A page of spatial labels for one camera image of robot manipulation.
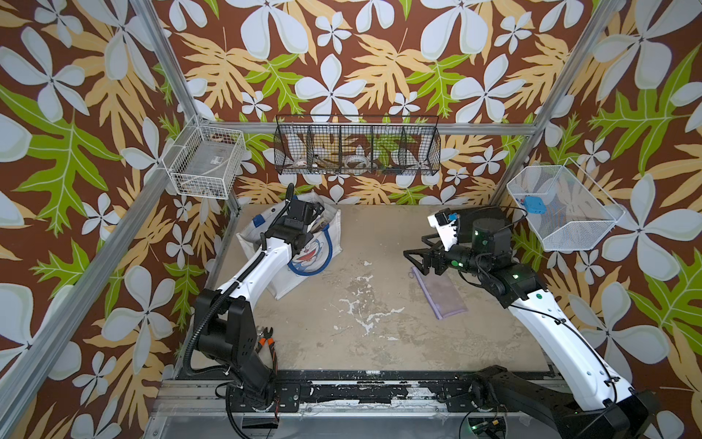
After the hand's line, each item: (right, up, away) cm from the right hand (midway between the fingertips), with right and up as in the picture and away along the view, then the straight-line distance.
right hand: (413, 244), depth 70 cm
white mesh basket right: (+49, +10, +11) cm, 51 cm away
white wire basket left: (-63, +26, +15) cm, 70 cm away
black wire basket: (-14, +35, +27) cm, 46 cm away
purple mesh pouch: (+16, -18, +24) cm, 34 cm away
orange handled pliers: (-43, -29, +16) cm, 54 cm away
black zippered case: (+37, +11, +53) cm, 65 cm away
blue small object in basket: (+43, +12, +16) cm, 47 cm away
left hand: (-36, +7, +17) cm, 41 cm away
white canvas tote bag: (-26, -1, +23) cm, 35 cm away
